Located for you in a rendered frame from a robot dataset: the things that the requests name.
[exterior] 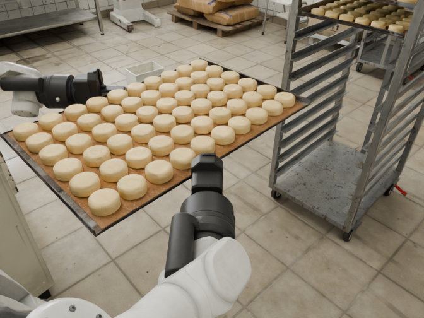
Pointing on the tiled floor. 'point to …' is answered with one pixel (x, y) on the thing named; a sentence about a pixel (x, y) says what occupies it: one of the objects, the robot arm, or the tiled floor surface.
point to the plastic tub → (142, 72)
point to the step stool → (284, 15)
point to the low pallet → (199, 22)
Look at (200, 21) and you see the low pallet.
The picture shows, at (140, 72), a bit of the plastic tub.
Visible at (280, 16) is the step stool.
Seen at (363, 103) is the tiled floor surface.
